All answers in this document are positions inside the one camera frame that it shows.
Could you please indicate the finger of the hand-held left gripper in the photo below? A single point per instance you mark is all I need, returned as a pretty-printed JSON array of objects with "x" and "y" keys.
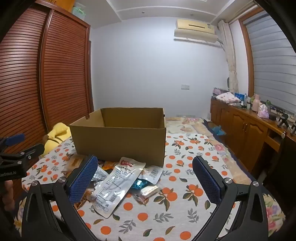
[
  {"x": 32, "y": 149},
  {"x": 15, "y": 139}
]

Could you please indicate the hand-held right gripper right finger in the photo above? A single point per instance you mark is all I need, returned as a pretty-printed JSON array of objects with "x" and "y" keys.
[{"x": 205, "y": 179}]

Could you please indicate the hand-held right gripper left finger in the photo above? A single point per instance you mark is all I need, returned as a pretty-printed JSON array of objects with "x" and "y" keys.
[{"x": 83, "y": 179}]

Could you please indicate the beige bread packet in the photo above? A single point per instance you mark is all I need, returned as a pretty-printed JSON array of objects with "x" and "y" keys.
[{"x": 75, "y": 162}]

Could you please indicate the orange snack packet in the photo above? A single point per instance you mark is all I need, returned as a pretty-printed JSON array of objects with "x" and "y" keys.
[{"x": 108, "y": 165}]

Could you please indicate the silver snack packet red label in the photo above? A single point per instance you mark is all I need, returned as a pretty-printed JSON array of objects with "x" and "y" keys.
[{"x": 115, "y": 185}]

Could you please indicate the brown cardboard box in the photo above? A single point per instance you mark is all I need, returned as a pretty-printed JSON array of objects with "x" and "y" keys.
[{"x": 120, "y": 143}]

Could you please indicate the person's left hand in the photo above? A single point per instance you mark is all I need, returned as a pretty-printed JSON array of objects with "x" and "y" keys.
[{"x": 9, "y": 193}]

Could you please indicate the brown snack packet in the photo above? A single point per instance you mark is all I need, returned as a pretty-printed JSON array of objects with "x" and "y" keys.
[{"x": 86, "y": 197}]

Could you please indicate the silver printed snack packet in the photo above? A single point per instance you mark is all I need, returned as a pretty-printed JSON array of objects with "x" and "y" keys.
[{"x": 100, "y": 176}]

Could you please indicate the yellow plush toy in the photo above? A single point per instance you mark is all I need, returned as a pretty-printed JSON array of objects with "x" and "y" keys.
[{"x": 55, "y": 139}]

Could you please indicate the orange fruit print bedsheet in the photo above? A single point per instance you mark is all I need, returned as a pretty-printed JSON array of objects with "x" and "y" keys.
[{"x": 180, "y": 208}]

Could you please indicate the blue plastic bag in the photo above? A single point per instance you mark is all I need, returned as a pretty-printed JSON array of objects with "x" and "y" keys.
[{"x": 218, "y": 130}]

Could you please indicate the white snack packet blue print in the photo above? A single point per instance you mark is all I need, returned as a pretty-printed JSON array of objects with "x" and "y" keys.
[{"x": 152, "y": 172}]

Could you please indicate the blue foil candy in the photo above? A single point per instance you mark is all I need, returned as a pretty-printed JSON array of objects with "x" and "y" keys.
[{"x": 140, "y": 184}]

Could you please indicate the cream biscuit packet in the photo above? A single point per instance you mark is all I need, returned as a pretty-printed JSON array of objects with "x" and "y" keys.
[{"x": 149, "y": 191}]

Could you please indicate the floral quilt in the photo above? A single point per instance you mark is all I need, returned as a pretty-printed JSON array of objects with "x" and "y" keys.
[{"x": 185, "y": 125}]

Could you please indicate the wooden cabinet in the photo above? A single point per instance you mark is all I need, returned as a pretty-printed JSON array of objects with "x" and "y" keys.
[{"x": 242, "y": 129}]

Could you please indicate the brown louvred wardrobe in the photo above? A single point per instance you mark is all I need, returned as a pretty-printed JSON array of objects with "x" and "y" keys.
[{"x": 57, "y": 69}]

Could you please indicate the dark wooden chair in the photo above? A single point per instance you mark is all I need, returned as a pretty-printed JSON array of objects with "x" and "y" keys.
[{"x": 286, "y": 166}]

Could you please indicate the folded floral cloth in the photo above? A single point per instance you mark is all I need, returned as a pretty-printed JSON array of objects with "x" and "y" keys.
[{"x": 227, "y": 96}]

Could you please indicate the pink plastic bag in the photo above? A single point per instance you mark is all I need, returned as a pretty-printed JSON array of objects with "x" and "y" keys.
[{"x": 263, "y": 112}]

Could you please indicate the blue pack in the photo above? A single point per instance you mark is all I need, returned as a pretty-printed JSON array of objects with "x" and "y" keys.
[{"x": 238, "y": 96}]

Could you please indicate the pink bottle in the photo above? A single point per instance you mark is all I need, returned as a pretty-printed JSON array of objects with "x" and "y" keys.
[{"x": 256, "y": 104}]

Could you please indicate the small white fan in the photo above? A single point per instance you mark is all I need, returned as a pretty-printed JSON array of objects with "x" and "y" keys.
[{"x": 228, "y": 85}]

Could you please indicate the green bottle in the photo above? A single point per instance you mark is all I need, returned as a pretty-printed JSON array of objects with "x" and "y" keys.
[{"x": 268, "y": 104}]

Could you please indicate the patterned curtain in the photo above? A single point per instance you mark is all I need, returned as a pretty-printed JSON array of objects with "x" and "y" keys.
[{"x": 231, "y": 58}]

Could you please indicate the grey window blind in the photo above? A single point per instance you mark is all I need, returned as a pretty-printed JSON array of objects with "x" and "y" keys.
[{"x": 272, "y": 64}]

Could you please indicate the green lidded storage box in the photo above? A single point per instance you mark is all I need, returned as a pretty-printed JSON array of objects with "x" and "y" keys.
[{"x": 79, "y": 10}]

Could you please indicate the beige air conditioner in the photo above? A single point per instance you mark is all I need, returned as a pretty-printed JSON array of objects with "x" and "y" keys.
[{"x": 196, "y": 29}]

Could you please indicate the white wall socket strip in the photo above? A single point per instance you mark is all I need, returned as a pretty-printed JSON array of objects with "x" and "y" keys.
[{"x": 186, "y": 115}]

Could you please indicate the white wall switch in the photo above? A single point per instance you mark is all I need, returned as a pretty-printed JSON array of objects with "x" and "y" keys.
[{"x": 185, "y": 87}]

